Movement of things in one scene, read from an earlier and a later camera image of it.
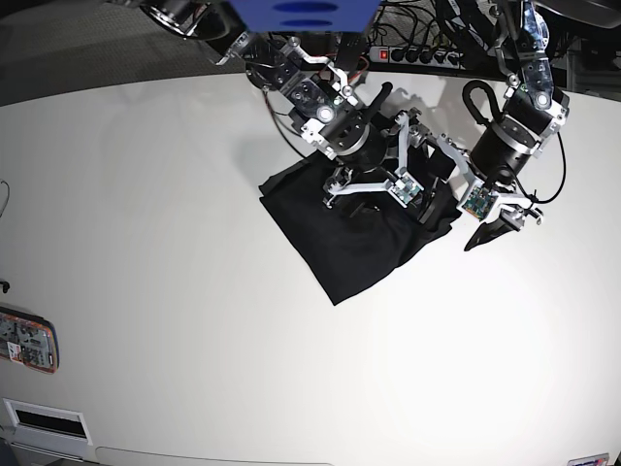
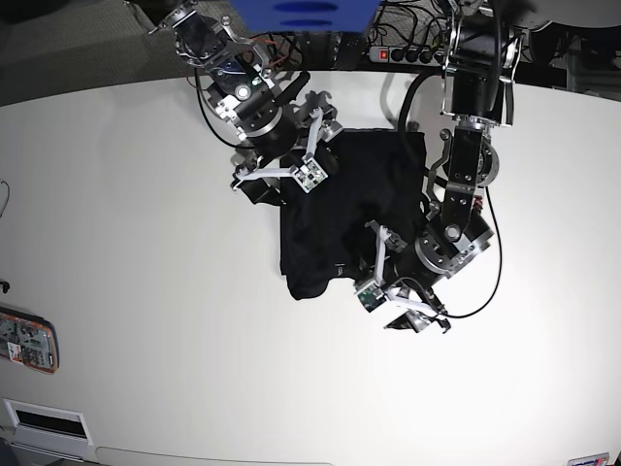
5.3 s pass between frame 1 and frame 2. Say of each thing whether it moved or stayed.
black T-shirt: moved
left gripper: moved
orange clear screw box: stayed
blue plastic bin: stayed
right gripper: moved
